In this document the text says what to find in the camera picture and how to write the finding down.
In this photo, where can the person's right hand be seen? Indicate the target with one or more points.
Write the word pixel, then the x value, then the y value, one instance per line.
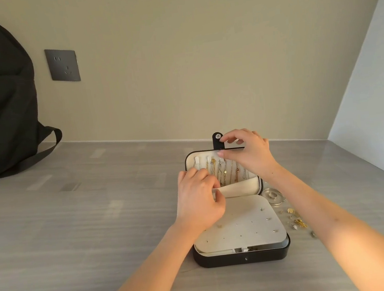
pixel 253 154

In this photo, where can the person's left hand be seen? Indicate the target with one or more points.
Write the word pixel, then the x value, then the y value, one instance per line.
pixel 196 201

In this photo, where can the person's left fingers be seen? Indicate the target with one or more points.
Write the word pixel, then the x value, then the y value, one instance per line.
pixel 214 187

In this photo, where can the person's right thumb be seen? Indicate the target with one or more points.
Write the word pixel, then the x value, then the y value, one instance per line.
pixel 231 153

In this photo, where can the black jewelry box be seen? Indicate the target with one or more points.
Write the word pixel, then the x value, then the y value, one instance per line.
pixel 242 257

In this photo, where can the person's left forearm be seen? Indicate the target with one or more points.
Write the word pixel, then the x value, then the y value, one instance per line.
pixel 147 273

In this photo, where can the person's right forearm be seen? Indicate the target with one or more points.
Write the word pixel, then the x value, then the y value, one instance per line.
pixel 343 226

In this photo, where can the scattered small stud earrings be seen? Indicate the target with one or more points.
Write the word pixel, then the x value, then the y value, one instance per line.
pixel 253 224

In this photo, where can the clear glass dish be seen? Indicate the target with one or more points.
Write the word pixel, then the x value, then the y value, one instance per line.
pixel 273 196

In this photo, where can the pile of loose jewelry pieces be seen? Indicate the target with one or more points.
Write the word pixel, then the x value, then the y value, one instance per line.
pixel 297 222

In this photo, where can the grey wall socket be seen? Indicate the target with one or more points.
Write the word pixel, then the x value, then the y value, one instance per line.
pixel 62 65

